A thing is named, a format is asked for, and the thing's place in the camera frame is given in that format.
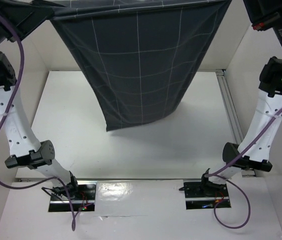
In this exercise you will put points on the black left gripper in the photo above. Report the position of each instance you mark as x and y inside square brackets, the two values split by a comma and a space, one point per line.
[23, 16]

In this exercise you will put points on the dark grey checked pillowcase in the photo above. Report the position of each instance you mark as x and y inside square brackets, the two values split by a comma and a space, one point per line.
[139, 56]

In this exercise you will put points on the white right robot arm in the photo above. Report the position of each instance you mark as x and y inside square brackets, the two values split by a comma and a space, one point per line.
[253, 152]

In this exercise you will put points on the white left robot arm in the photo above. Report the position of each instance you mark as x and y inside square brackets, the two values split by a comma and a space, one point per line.
[25, 148]

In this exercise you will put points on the aluminium rail frame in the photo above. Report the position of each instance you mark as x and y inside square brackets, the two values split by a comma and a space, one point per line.
[229, 106]

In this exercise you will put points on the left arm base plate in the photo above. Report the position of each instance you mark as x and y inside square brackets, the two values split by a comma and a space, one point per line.
[83, 200]

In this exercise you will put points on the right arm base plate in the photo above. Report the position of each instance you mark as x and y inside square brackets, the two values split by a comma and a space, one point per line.
[199, 196]

